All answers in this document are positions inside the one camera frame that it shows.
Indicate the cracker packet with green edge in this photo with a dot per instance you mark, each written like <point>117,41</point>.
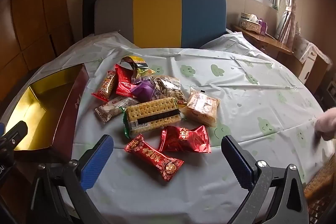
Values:
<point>149,113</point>

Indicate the white and brown packet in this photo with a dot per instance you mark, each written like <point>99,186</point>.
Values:
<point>113,108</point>

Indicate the shiny red squarish packet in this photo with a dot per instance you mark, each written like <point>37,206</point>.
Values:
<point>185,138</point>

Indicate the wooden side table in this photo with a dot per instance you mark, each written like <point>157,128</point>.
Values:
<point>265,41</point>

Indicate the purple box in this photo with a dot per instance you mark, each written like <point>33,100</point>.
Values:
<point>263,27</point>

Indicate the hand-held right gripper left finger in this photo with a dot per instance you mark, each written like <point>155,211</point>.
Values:
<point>97,161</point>

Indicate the white patterned cardboard box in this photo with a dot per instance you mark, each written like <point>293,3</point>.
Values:
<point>311,61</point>

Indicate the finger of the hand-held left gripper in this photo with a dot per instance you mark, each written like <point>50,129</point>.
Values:
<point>17,132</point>

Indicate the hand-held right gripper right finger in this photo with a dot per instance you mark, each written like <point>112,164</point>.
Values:
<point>237,161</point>

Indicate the white tissue box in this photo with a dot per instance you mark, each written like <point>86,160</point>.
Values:
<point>249,23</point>

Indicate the wooden wardrobe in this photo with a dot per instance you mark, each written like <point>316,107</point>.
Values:
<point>31,16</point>

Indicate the cloud print tablecloth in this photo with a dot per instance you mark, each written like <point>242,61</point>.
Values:
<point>236,82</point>

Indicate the yellow snack packet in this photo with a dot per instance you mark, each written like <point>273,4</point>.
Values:
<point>139,66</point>

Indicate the purple snack packet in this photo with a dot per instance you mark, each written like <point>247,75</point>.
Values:
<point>143,90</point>

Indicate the small red and yellow packet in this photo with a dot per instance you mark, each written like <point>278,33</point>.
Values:
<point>105,86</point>

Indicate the grey yellow blue headboard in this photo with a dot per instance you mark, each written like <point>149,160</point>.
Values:
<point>157,16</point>

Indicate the long red candy packet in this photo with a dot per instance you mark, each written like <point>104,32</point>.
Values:
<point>152,158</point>

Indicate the clear seed packet orange edges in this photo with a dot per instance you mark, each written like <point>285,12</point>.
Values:
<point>169,87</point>

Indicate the red snack packet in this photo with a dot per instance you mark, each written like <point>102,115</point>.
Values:
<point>124,82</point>

